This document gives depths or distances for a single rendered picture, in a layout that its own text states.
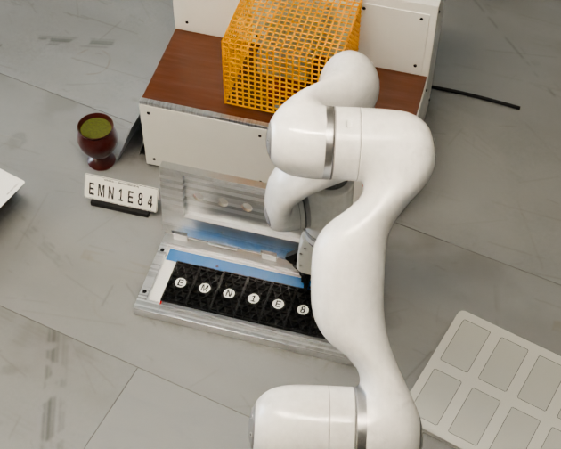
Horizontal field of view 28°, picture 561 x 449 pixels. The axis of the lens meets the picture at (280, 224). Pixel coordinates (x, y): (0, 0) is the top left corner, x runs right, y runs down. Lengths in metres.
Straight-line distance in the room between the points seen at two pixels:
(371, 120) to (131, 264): 0.89
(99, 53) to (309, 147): 1.27
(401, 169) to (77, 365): 0.89
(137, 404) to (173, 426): 0.08
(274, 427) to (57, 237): 0.96
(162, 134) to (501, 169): 0.73
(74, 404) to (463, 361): 0.72
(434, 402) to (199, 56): 0.86
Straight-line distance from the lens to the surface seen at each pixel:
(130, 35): 2.72
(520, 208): 2.38
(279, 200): 1.86
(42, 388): 2.13
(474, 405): 2.09
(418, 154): 1.49
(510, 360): 2.15
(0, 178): 2.33
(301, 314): 2.13
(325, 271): 1.48
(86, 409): 2.09
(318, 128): 1.48
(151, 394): 2.09
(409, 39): 2.28
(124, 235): 2.30
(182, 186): 2.15
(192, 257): 2.23
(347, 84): 1.57
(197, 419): 2.06
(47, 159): 2.47
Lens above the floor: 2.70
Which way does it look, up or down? 52 degrees down
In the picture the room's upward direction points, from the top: straight up
